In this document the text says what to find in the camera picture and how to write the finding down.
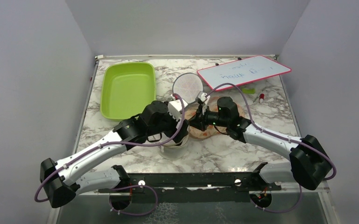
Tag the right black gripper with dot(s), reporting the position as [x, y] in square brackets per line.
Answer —
[199, 122]

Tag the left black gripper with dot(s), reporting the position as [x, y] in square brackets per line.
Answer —
[182, 132]

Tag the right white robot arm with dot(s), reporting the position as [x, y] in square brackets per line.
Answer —
[307, 164]

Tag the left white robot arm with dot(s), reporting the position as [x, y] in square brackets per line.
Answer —
[158, 124]

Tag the floral fabric pouch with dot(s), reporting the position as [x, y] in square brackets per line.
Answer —
[210, 131]

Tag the green plastic tray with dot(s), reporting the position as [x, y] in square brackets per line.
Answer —
[127, 88]

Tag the green eraser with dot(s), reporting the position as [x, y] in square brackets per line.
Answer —
[248, 90]

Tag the pink framed whiteboard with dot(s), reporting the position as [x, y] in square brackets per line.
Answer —
[241, 72]

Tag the red capped marker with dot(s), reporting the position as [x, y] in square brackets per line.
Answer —
[259, 98]

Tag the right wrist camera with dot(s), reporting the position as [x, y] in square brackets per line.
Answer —
[203, 100]

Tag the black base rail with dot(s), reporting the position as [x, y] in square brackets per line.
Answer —
[190, 187]

